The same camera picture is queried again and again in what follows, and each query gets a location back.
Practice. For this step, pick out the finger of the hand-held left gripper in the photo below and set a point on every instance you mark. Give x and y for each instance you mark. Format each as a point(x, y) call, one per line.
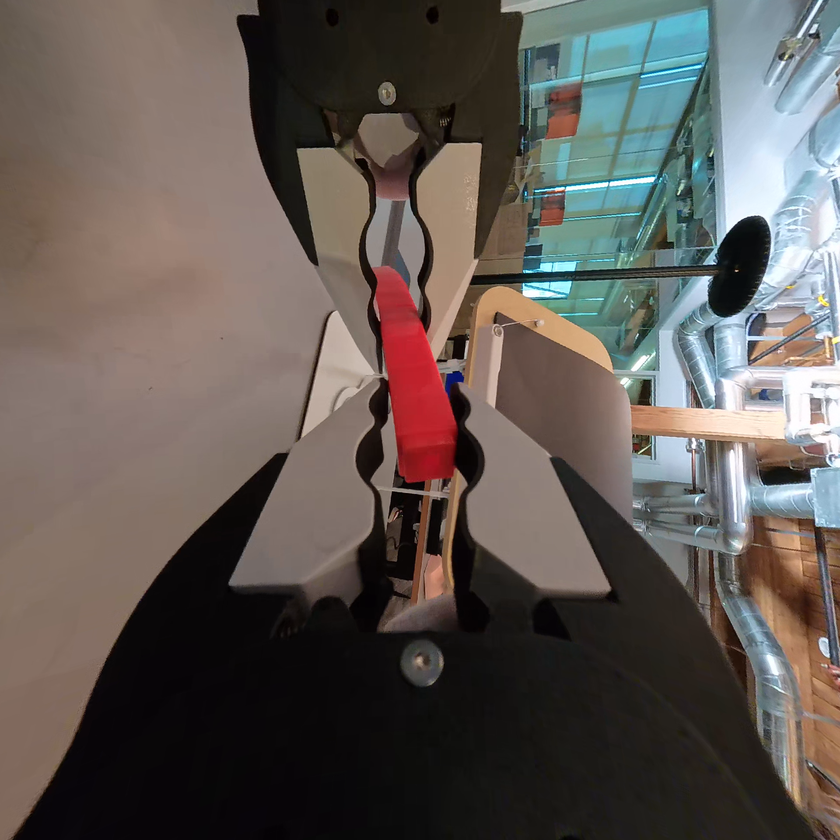
point(334, 229)
point(453, 210)

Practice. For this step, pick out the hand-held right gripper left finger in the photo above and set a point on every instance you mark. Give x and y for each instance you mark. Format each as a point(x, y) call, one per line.
point(302, 525)

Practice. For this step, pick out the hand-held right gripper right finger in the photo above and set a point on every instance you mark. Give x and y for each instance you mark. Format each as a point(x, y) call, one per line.
point(538, 525)

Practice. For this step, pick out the red linked cube strip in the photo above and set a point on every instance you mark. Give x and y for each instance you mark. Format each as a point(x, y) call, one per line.
point(413, 394)

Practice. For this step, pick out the cardboard box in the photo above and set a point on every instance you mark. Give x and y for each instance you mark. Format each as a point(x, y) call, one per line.
point(512, 229)

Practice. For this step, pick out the red panel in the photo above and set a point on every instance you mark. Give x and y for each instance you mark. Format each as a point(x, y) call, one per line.
point(564, 111)
point(552, 208)

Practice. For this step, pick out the wooden ceiling beam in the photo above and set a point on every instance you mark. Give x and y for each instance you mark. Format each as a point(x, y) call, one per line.
point(709, 423)

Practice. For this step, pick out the shiny silver pipe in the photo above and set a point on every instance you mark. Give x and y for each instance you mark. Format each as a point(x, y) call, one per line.
point(732, 459)

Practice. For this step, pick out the black pole stand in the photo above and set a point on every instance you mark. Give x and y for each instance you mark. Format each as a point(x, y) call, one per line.
point(738, 262)

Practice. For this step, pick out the silver ceiling pipe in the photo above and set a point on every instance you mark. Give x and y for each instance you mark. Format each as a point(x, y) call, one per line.
point(810, 79)
point(794, 39)

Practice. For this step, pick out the silver spiral duct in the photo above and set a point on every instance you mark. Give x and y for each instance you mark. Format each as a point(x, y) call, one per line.
point(794, 223)
point(768, 656)

